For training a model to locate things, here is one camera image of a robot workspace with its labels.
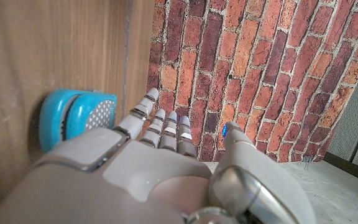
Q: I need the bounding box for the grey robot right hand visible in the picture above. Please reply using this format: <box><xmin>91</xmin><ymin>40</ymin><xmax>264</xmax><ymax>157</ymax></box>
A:
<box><xmin>0</xmin><ymin>87</ymin><xmax>319</xmax><ymax>224</ymax></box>

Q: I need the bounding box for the blue rounded device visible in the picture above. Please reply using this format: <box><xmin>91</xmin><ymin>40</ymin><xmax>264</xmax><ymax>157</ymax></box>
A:
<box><xmin>38</xmin><ymin>88</ymin><xmax>117</xmax><ymax>153</ymax></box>

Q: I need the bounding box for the printed brick backdrop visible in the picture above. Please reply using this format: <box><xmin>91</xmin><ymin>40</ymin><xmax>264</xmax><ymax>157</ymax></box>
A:
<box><xmin>146</xmin><ymin>0</ymin><xmax>358</xmax><ymax>163</ymax></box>

